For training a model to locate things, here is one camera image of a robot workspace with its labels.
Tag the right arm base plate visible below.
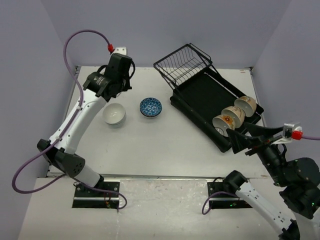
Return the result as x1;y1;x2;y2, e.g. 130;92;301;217
207;178;251;209

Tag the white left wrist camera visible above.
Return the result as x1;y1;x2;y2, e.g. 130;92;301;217
107;44;128;56

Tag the beige floral bowl back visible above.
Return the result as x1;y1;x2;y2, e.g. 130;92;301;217
234;95;257;118

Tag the red patterned white bowl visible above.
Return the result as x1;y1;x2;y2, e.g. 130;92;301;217
139;97;163;118

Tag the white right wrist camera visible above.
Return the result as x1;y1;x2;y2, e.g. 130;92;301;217
271;122;303;145

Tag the orange flower beige bowl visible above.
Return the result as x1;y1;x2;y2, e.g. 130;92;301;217
212;114;236;137

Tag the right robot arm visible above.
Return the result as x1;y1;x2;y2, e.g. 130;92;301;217
223;122;320;240

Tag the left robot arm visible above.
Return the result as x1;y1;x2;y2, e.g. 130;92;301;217
37;53;135;197

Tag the black wire dish rack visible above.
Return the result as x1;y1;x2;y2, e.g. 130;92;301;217
153;42;265;153

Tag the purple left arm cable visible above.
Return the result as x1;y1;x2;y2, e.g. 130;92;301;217
12;29;128;210

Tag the light blue ribbed bowl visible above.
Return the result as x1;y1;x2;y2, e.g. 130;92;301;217
104;113;127;128
102;103;127;126

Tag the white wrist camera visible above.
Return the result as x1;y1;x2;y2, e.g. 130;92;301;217
271;122;303;145
107;44;128;56

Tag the beige leaf pattern bowl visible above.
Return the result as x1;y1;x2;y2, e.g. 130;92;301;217
221;106;246;129

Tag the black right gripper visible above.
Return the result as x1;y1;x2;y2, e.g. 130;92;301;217
225;120;288;185

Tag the light blue ribbed bowl front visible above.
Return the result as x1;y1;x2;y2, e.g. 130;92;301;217
102;103;127;126

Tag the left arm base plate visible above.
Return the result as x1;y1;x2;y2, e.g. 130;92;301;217
72;181;120;209

